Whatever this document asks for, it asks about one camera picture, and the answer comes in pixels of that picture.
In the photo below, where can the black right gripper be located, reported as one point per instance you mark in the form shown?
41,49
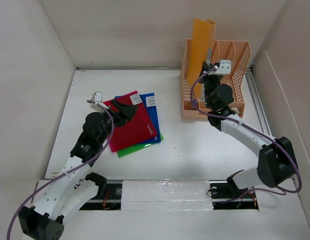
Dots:
205,72

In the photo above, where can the metal base rail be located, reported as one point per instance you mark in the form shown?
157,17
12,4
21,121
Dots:
171,195

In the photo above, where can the peach plastic desk organizer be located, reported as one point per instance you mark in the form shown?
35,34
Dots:
238,52

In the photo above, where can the green folder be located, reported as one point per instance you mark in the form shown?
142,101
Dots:
133,149

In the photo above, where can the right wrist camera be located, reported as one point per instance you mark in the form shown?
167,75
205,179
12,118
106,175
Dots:
222,67

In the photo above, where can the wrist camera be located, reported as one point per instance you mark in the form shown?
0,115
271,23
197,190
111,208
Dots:
97,98
222,67

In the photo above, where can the red folder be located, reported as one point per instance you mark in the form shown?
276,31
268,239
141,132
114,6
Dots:
139,129

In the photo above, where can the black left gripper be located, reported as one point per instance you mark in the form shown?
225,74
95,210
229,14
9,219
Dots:
127,112

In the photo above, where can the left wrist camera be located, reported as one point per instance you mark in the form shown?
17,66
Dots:
97,98

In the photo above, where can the aluminium side rail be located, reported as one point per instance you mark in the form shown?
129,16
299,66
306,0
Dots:
257,102

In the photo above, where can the blue folder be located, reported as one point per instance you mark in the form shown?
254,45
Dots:
148,100

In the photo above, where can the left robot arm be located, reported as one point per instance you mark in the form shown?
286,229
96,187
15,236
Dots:
76,184

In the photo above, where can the orange folder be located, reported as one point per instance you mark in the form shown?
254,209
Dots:
203,33

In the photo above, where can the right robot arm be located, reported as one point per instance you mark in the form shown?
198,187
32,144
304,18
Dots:
276,157

